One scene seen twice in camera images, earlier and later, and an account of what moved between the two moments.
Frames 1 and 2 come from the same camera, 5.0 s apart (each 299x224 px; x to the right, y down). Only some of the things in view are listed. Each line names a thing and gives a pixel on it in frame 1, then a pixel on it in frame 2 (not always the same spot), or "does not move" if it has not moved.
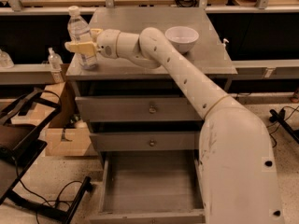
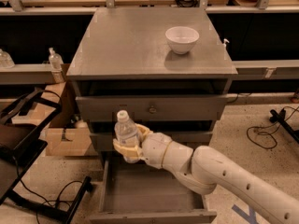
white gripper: [107, 43] to [154, 149]
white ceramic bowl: [182, 37] does not move
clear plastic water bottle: [78, 32] to [125, 132]
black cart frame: [21, 140] does not move
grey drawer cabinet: [143, 119] does not move
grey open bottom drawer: [151, 187] does not move
